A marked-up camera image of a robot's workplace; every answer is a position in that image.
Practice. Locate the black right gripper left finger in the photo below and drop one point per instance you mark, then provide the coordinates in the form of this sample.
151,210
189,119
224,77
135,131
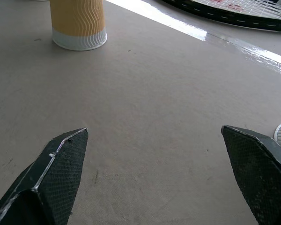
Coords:
46,178

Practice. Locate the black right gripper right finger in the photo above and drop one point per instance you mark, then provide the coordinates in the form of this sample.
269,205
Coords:
257,173

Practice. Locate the black white-strung racket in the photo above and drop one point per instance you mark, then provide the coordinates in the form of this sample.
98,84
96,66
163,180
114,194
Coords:
236,16

